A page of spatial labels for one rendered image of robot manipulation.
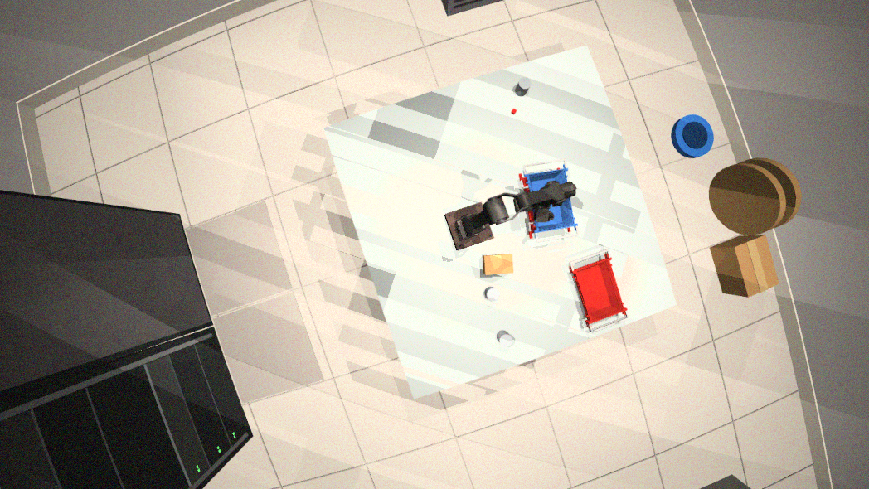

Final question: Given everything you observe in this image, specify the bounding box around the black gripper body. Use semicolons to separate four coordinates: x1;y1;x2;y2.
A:
513;198;563;212

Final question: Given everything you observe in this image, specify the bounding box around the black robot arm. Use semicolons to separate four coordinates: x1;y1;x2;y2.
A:
455;181;576;240

